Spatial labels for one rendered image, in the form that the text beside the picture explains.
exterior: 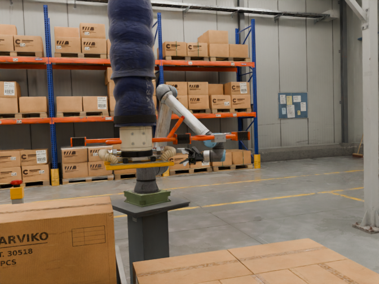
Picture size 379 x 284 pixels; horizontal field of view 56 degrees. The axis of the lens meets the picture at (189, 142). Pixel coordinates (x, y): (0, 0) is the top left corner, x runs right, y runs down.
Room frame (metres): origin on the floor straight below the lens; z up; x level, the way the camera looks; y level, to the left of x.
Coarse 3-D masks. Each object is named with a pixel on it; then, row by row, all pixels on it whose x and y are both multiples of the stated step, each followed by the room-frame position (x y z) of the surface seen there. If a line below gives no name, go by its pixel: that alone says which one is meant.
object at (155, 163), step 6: (126, 162) 1.77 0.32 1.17; (132, 162) 1.80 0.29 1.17; (138, 162) 1.79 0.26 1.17; (144, 162) 1.78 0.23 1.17; (150, 162) 1.79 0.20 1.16; (156, 162) 1.79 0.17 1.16; (162, 162) 1.80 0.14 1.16; (168, 162) 1.80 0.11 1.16; (108, 168) 1.71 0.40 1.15; (114, 168) 1.72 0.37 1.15; (120, 168) 1.73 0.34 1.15; (126, 168) 1.74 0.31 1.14
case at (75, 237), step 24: (0, 216) 1.66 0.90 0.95; (24, 216) 1.64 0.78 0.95; (48, 216) 1.62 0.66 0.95; (72, 216) 1.62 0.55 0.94; (96, 216) 1.65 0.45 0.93; (0, 240) 1.54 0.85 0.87; (24, 240) 1.57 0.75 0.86; (48, 240) 1.59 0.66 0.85; (72, 240) 1.62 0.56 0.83; (96, 240) 1.65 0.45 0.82; (0, 264) 1.54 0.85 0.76; (24, 264) 1.57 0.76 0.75; (48, 264) 1.59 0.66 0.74; (72, 264) 1.62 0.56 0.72; (96, 264) 1.65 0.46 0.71
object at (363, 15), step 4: (348, 0) 4.17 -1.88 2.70; (352, 0) 4.17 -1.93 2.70; (348, 4) 4.22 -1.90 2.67; (352, 4) 4.17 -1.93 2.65; (356, 4) 4.19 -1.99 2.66; (352, 8) 4.22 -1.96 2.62; (356, 8) 4.19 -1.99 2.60; (360, 8) 4.20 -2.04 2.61; (368, 8) 4.20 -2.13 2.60; (356, 12) 4.22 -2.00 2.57; (360, 12) 4.20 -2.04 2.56; (364, 12) 4.22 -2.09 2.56; (368, 12) 4.20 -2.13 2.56; (360, 16) 4.23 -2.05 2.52; (364, 16) 4.22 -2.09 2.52; (368, 16) 4.20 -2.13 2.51; (364, 20) 4.23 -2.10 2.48; (368, 20) 4.20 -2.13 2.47; (364, 24) 4.26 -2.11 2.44; (368, 24) 4.20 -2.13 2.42; (364, 28) 4.26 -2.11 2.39
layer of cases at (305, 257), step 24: (312, 240) 2.34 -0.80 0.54; (144, 264) 2.03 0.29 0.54; (168, 264) 2.02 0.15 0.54; (192, 264) 2.01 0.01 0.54; (216, 264) 1.99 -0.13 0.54; (240, 264) 1.98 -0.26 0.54; (264, 264) 1.97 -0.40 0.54; (288, 264) 1.96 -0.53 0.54; (312, 264) 1.95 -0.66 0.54; (336, 264) 1.93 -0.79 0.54
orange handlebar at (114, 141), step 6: (114, 138) 2.12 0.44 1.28; (156, 138) 1.90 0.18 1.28; (162, 138) 1.91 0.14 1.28; (168, 138) 1.92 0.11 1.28; (174, 138) 1.92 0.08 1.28; (192, 138) 1.95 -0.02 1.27; (198, 138) 1.96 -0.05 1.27; (204, 138) 1.97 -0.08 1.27; (210, 138) 1.98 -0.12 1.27; (228, 138) 2.01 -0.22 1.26
